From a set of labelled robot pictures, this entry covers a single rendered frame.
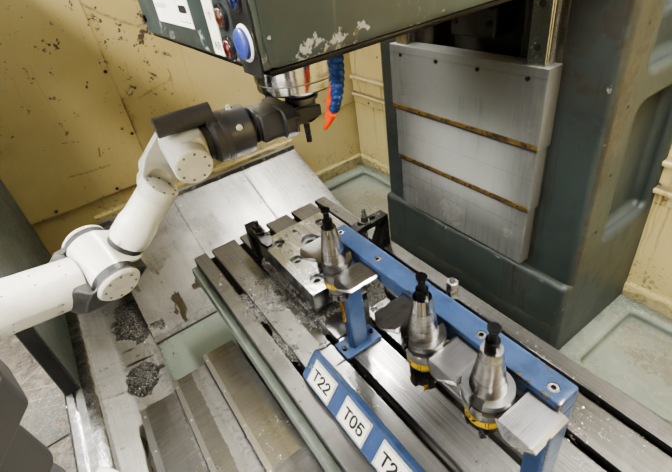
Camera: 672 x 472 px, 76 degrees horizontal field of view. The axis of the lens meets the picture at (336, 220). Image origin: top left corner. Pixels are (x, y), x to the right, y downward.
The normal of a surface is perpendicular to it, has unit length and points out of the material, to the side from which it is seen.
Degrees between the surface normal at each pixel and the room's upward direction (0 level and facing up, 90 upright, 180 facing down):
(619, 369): 0
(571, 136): 90
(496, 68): 91
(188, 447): 8
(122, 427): 17
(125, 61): 90
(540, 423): 0
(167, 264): 24
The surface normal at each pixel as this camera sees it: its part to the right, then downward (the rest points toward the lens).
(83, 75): 0.57, 0.40
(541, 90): -0.82, 0.41
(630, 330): -0.14, -0.81
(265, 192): 0.11, -0.58
